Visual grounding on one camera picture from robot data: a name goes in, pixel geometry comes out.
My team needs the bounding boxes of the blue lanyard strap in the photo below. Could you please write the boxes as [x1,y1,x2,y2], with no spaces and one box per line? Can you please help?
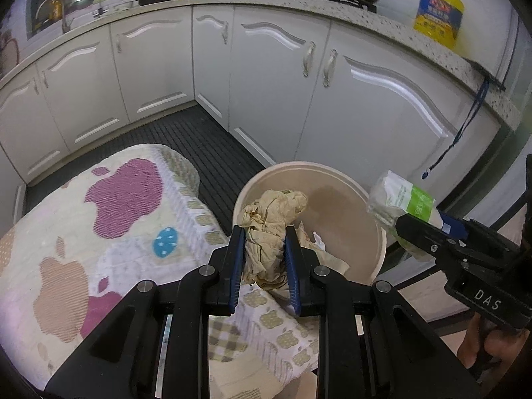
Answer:
[420,77,491,180]

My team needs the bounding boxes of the black ribbed floor mat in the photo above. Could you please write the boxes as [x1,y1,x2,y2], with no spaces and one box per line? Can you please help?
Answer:
[24,103,275,235]

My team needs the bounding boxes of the patchwork quilt table cover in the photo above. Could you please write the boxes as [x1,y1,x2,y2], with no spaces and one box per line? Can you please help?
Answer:
[1,144,318,398]

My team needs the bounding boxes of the green white pouch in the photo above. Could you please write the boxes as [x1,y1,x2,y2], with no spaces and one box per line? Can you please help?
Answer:
[366,170,444,262]

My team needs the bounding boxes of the person's hand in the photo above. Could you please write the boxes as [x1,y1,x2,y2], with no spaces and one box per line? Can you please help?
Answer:
[457,314,530,373]

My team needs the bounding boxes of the beige round trash bin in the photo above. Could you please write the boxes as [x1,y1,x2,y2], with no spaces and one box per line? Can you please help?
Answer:
[233,161,387,285]

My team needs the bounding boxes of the brown paper ball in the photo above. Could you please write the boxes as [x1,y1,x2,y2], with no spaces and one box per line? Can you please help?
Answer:
[236,189,349,291]

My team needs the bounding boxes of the yellow cooking oil bottle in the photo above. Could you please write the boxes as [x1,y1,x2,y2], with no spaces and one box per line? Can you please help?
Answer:
[413,0,465,50]

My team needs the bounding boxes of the white kitchen cabinets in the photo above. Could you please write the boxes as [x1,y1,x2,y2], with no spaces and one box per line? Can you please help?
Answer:
[0,1,504,200]

